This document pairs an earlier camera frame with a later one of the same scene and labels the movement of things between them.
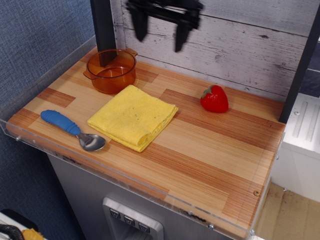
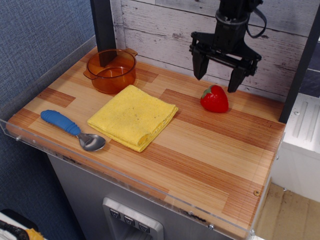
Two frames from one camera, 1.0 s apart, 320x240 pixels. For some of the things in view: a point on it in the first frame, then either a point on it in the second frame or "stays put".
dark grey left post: (104, 24) stays put
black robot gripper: (186, 14) -> (227, 44)
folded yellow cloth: (132, 117) stays put
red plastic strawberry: (215, 99) stays put
